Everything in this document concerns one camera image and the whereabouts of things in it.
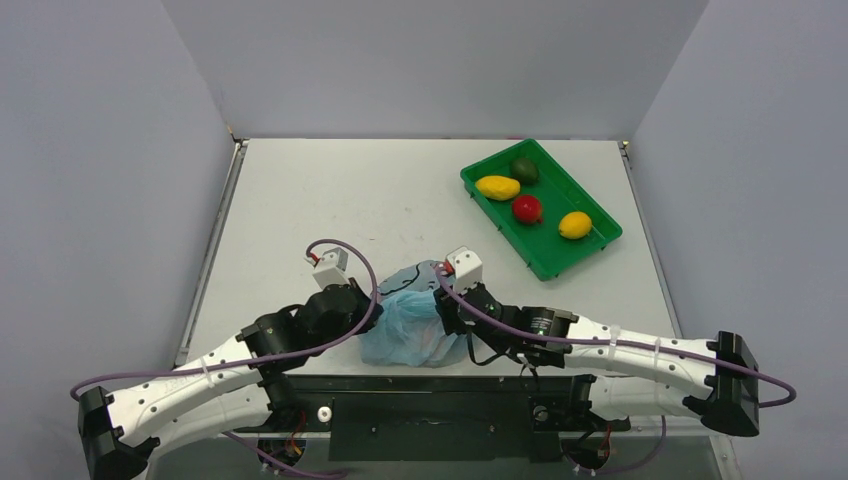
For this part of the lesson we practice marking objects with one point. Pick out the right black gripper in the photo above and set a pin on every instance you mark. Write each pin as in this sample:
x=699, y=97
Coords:
x=451, y=314

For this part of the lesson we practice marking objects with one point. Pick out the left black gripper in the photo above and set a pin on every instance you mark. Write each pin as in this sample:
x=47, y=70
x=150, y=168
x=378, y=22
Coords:
x=365, y=307

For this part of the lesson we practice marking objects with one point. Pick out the light blue plastic bag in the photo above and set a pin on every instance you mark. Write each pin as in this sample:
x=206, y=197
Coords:
x=409, y=331

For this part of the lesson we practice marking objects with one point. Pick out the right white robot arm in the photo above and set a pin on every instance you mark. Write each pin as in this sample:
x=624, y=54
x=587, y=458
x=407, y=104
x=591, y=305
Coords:
x=710, y=380

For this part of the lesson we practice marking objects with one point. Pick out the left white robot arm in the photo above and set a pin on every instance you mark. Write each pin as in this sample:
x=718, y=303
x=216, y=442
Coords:
x=240, y=384

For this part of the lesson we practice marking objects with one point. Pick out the red fake apple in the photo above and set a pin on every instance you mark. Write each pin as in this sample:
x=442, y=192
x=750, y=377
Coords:
x=527, y=209

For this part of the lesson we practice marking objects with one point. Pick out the yellow fake mango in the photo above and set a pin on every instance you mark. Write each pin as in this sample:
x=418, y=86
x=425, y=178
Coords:
x=498, y=188

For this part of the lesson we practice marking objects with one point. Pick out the yellow fake lemon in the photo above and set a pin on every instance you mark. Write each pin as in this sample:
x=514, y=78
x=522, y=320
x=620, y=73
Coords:
x=575, y=225

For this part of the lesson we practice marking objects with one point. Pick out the dark green fake avocado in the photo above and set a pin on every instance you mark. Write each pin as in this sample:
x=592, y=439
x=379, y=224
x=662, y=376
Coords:
x=524, y=170

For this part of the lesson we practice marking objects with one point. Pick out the green plastic tray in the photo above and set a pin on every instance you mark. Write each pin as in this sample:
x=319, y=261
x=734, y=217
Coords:
x=546, y=252

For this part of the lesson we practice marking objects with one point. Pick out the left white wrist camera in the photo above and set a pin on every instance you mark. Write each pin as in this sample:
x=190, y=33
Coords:
x=329, y=268

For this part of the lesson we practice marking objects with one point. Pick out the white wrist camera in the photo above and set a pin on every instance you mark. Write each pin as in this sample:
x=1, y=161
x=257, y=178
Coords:
x=467, y=269
x=329, y=268

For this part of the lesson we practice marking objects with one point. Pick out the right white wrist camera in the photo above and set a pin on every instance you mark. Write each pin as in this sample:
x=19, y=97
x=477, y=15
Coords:
x=467, y=269

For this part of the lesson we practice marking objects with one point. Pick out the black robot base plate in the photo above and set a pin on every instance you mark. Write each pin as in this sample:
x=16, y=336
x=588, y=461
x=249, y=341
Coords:
x=510, y=436

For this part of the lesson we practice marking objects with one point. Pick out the aluminium frame rail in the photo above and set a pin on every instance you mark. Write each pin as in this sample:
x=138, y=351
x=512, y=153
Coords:
x=247, y=409

